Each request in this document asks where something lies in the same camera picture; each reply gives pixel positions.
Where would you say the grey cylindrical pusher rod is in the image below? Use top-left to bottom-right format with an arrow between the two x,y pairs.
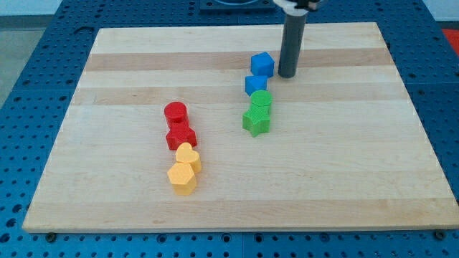
278,14 -> 307,78

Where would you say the white rod mount flange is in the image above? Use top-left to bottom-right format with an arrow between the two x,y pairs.
273,0 -> 320,16

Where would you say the blue cube block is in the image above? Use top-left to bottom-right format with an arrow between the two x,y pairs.
250,52 -> 275,77

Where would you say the blue triangle block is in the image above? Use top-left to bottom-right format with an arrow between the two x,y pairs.
245,75 -> 268,96

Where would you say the green cylinder block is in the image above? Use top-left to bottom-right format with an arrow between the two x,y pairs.
250,90 -> 273,115

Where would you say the green star block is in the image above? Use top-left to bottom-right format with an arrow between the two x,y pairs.
242,105 -> 270,137

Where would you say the red cylinder block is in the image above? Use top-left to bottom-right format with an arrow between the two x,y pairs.
164,101 -> 189,128

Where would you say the red star block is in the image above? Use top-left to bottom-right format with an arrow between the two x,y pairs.
166,122 -> 197,151

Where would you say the light wooden board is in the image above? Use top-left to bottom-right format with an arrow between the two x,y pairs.
23,22 -> 458,233

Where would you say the yellow heart block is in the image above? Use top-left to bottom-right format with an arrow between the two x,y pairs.
175,143 -> 202,173

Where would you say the yellow hexagon block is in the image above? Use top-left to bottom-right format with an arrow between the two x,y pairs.
167,163 -> 197,196

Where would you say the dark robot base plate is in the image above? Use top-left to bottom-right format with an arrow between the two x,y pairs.
199,0 -> 276,13

